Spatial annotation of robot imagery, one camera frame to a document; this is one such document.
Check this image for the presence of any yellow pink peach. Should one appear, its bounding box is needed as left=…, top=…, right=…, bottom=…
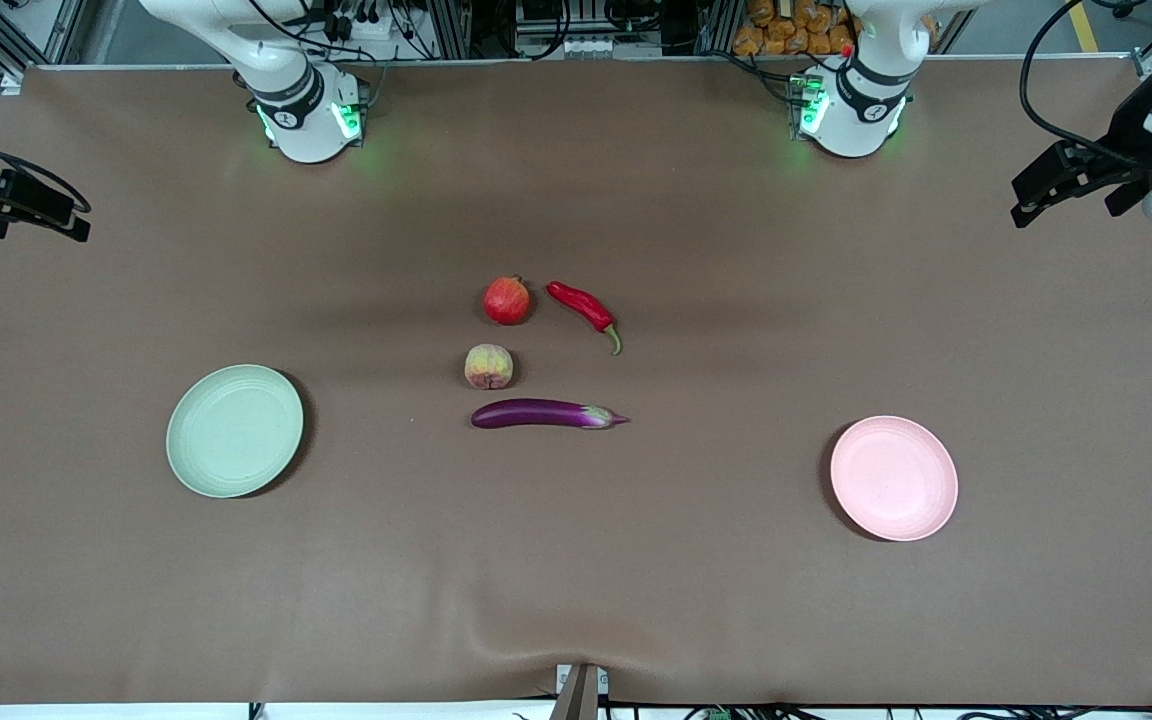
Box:
left=464, top=343, right=515, bottom=391

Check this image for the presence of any red apple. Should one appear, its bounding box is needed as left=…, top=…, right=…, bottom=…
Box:
left=483, top=276, right=532, bottom=327

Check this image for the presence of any red chili pepper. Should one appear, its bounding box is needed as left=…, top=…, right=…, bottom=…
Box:
left=546, top=280, right=624, bottom=356

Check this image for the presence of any purple eggplant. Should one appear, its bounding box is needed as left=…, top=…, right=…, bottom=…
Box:
left=470, top=398, right=631, bottom=431

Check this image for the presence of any pale green plate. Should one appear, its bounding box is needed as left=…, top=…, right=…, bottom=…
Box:
left=166, top=363, right=306, bottom=499

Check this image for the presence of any bag of orange items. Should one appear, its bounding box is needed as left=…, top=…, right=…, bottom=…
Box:
left=733, top=0, right=855, bottom=57

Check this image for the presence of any pink plate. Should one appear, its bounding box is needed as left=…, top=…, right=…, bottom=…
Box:
left=829, top=415, right=959, bottom=543

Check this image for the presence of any white power strip with plugs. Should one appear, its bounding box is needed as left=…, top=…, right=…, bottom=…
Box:
left=316, top=0, right=412, bottom=61

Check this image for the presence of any white terminal block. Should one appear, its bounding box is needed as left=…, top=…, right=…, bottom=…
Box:
left=558, top=35, right=661, bottom=59

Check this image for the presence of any brown table cloth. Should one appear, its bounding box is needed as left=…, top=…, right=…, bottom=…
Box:
left=0, top=55, right=1152, bottom=706

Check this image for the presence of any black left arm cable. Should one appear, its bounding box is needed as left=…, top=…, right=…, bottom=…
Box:
left=1020, top=0, right=1152, bottom=171

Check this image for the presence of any metal table edge bracket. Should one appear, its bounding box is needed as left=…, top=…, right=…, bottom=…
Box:
left=551, top=663, right=609, bottom=720

